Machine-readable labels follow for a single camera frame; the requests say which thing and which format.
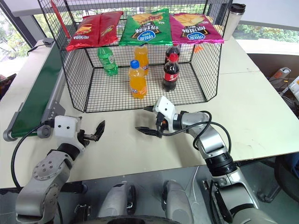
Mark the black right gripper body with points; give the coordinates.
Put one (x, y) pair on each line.
(160, 122)

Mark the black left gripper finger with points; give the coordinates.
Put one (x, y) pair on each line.
(100, 130)
(80, 119)

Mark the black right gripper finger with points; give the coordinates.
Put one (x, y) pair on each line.
(147, 131)
(149, 108)

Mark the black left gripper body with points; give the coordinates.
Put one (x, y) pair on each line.
(90, 137)

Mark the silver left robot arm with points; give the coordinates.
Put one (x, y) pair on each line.
(46, 172)

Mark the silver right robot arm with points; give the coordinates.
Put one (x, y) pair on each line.
(210, 140)

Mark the green conveyor belt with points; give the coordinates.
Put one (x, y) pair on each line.
(39, 88)

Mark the orange soda bottle blue cap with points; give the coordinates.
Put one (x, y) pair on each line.
(137, 81)

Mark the cola bottle red cap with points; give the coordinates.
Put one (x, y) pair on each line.
(171, 74)

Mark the cola bottle black cap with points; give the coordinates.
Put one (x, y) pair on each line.
(172, 50)

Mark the green soda bottle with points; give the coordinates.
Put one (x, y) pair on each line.
(108, 60)

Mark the grey black rounded shell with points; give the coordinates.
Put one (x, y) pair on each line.
(177, 200)
(116, 200)

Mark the small orange object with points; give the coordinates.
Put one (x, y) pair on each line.
(198, 49)

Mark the green chips bag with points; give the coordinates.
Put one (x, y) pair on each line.
(146, 29)

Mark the dark chair back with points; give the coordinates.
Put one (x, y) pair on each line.
(6, 86)

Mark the large red chips bag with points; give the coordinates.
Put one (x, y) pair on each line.
(85, 32)

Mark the narrow red chips bag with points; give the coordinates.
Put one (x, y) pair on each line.
(108, 29)

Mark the magenta chips bag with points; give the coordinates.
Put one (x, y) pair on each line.
(195, 28)

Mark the red rod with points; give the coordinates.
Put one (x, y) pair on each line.
(60, 19)

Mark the white tumbler black lid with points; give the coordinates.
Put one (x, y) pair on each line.
(233, 23)

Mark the white power strip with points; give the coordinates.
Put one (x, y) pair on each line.
(280, 74)

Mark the black chair base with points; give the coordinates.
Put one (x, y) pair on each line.
(283, 172)

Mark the yellow box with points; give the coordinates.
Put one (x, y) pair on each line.
(294, 87)

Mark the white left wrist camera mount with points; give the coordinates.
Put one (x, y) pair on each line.
(66, 127)

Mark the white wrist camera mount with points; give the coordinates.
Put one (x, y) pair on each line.
(165, 106)
(66, 127)

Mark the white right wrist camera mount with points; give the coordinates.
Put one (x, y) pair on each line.
(165, 106)

